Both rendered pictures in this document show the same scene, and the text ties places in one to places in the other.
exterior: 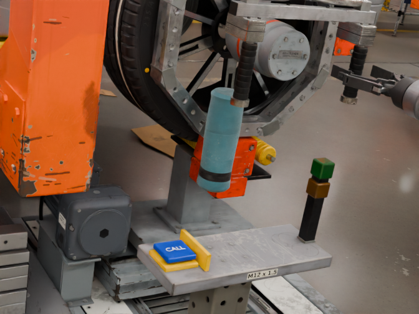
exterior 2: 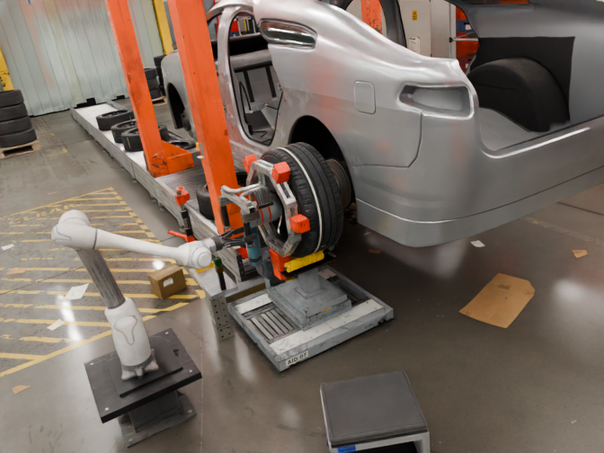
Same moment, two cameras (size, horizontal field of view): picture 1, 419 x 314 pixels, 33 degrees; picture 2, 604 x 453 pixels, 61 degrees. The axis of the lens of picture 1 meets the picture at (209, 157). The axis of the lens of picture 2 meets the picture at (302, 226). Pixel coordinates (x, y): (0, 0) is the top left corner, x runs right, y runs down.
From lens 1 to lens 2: 376 cm
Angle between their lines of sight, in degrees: 89
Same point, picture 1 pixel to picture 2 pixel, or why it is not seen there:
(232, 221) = (315, 302)
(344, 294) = (324, 376)
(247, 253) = (209, 279)
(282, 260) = (206, 285)
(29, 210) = (359, 271)
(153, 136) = (503, 283)
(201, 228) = (300, 294)
